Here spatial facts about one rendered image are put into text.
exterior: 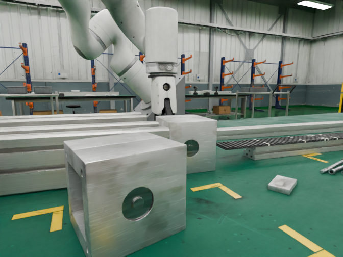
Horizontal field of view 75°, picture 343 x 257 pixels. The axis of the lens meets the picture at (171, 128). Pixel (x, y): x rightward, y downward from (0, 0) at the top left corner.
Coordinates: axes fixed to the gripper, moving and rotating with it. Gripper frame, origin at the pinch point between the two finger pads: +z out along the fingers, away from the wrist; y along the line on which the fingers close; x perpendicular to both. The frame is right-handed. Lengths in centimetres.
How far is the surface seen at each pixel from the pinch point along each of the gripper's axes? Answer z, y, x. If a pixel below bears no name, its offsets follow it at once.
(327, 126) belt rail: 1, -2, -60
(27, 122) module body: -5.0, -4.9, 31.1
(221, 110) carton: 49, 506, -312
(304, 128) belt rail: 1, -1, -50
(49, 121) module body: -5.0, -4.9, 26.8
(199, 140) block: -2.9, -23.8, -0.4
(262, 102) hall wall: 51, 828, -717
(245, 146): -0.3, -21.2, -12.0
